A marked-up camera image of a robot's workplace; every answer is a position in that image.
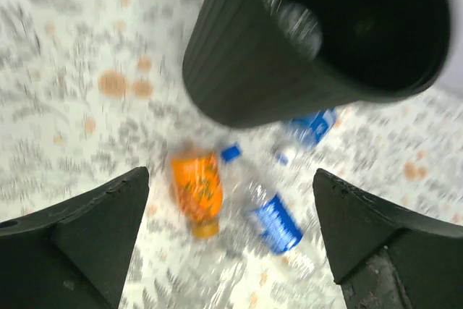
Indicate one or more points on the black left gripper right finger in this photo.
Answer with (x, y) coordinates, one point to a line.
(383, 255)

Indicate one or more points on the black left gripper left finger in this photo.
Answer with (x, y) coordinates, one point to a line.
(74, 254)

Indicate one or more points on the orange juice bottle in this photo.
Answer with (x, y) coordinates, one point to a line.
(197, 189)

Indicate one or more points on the black plastic bin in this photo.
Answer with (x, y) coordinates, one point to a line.
(254, 62)

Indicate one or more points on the blue label bottle white cap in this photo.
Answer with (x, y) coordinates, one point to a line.
(302, 133)

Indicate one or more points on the floral table mat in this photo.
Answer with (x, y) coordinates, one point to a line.
(93, 88)

